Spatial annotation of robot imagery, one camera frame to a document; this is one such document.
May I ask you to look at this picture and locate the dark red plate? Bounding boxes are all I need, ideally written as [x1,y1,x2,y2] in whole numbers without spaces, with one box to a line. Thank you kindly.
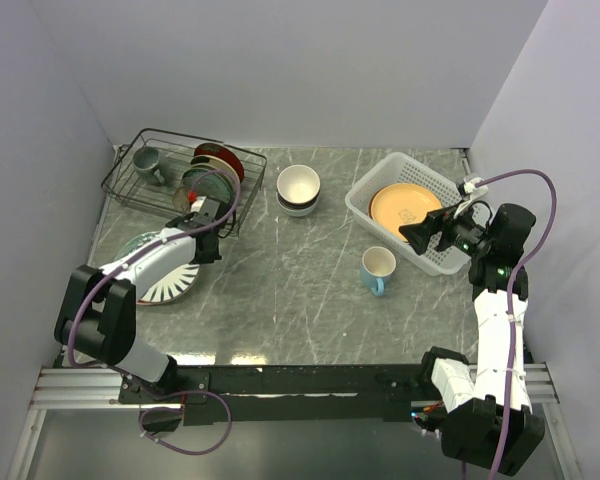
[194,142,245,181]

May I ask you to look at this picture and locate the white plastic perforated bin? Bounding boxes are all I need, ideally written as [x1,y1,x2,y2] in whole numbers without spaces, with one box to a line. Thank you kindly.
[345,152,469,276]

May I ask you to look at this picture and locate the blue striped white plate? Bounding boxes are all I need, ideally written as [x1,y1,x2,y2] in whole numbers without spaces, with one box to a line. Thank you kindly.
[114,231,200,305]

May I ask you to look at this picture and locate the grey ceramic mug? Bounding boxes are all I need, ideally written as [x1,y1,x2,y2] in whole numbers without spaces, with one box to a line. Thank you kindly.
[132,147,167,187]

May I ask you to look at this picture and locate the light blue mug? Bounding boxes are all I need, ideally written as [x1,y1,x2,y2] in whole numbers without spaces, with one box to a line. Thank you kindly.
[360,246,397,296]

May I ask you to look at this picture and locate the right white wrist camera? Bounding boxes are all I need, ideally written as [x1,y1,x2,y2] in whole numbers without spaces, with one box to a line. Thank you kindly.
[454,177,489,217]

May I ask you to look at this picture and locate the yellow plate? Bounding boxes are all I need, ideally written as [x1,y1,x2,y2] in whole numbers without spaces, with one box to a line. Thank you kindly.
[368,183,442,242]

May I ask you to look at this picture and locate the clear brown glass plate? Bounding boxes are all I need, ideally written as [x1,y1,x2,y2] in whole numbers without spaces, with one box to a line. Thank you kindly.
[172,187,226,223]

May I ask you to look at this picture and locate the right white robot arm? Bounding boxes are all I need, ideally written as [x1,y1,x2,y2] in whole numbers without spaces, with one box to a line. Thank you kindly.
[399,203,545,476]

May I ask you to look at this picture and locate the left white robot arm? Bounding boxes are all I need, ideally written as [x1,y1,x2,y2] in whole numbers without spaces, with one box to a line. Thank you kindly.
[54,198,237,402]

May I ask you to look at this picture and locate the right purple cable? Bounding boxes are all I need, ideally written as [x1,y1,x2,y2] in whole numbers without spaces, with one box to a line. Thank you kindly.
[459,168,559,480]

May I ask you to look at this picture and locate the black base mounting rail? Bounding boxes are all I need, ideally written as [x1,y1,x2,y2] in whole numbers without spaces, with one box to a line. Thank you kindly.
[119,364,441,426]

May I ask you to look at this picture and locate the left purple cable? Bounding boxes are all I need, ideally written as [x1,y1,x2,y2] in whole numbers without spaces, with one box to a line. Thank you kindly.
[67,167,244,456]

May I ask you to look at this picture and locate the white top bowl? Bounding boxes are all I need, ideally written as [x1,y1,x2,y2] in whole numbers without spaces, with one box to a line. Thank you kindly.
[276,165,321,204]

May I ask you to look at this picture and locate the teal patterned plate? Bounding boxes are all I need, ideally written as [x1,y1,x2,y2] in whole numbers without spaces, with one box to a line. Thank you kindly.
[181,167,234,204]

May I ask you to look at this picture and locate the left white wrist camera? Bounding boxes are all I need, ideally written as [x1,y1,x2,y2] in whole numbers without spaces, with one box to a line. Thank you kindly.
[186,191,221,218]

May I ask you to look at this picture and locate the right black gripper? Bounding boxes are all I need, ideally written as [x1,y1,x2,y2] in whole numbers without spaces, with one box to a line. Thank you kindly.
[398,198,493,258]

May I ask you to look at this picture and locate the dark striped bottom bowl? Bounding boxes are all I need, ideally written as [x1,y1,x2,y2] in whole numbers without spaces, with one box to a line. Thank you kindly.
[276,193,319,218]

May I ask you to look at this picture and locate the purple cable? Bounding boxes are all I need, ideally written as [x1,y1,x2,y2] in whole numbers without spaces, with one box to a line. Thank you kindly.
[459,168,559,480]
[67,167,244,456]

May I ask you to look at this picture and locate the black wire dish rack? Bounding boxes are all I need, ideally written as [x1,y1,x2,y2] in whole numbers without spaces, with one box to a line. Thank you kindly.
[101,128,267,236]

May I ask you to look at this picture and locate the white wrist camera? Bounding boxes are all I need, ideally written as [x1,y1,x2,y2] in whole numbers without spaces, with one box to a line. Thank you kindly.
[454,177,489,217]
[186,191,221,218]

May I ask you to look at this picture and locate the cream plate in rack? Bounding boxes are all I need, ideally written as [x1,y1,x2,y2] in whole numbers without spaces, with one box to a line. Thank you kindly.
[182,155,239,192]

